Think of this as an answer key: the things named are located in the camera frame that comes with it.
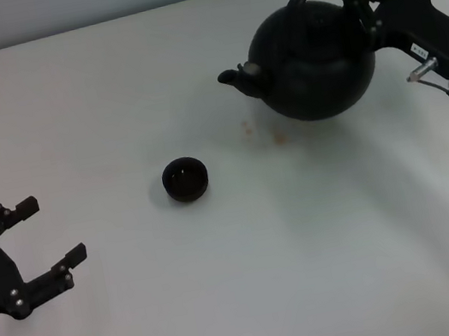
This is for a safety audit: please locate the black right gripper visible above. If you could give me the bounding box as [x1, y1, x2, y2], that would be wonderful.
[339, 0, 449, 96]

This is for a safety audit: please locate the black round teapot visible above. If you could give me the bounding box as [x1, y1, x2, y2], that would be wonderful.
[203, 0, 392, 137]

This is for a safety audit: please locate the small dark teacup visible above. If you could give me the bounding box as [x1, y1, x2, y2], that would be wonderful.
[157, 153, 214, 208]

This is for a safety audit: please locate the right gripper cable with plugs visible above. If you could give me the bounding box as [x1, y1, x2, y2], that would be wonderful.
[403, 54, 449, 138]

